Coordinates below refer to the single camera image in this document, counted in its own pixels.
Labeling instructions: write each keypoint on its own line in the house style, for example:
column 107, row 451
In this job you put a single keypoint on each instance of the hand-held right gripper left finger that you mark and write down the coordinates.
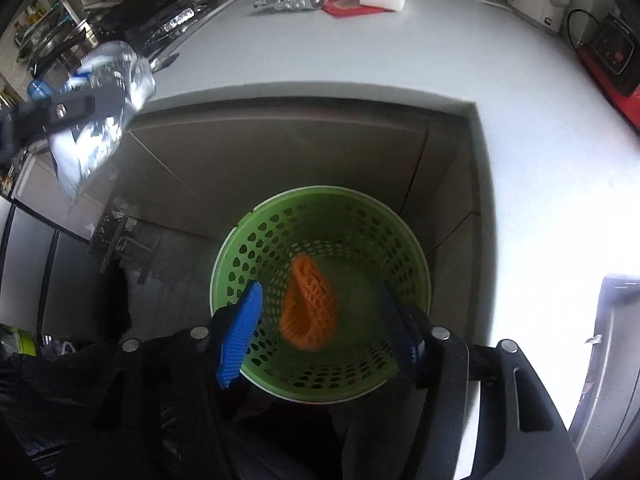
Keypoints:
column 240, row 335

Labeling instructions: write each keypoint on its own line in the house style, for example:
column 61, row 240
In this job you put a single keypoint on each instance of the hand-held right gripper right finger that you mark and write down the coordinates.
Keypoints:
column 400, row 336

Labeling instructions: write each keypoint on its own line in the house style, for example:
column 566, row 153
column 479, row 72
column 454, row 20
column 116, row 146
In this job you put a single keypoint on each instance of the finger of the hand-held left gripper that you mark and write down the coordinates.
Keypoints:
column 65, row 110

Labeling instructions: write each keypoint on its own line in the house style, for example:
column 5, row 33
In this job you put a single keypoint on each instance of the crushed clear plastic bottle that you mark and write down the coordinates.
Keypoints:
column 107, row 110

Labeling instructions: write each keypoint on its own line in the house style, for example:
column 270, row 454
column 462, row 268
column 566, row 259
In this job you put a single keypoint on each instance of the orange foam fruit net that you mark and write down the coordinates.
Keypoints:
column 307, row 305

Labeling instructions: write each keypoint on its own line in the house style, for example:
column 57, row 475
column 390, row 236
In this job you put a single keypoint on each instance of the green perforated plastic basket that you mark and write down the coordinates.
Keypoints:
column 320, row 260

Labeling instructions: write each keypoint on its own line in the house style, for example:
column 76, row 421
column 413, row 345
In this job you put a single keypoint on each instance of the silver foil wrapper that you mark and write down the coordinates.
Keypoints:
column 290, row 3

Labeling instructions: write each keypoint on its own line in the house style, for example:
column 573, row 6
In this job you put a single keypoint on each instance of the red snack packet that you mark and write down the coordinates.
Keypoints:
column 345, row 6

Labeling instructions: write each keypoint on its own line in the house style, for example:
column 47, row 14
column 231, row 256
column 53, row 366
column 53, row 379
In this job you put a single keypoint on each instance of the blue plastic container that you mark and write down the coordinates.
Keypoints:
column 37, row 90

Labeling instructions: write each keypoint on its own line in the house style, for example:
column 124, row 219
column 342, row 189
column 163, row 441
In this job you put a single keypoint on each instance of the cluttered kitchen shelf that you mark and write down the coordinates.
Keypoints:
column 45, row 35

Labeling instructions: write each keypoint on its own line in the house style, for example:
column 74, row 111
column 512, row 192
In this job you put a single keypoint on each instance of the gas stove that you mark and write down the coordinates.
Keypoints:
column 175, row 20

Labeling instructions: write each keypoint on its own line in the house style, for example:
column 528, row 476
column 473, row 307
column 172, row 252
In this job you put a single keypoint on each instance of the stainless steel sink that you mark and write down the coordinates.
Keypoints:
column 612, row 360

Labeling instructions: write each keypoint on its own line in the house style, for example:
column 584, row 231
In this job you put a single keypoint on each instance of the red and black cooker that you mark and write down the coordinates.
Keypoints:
column 617, row 60

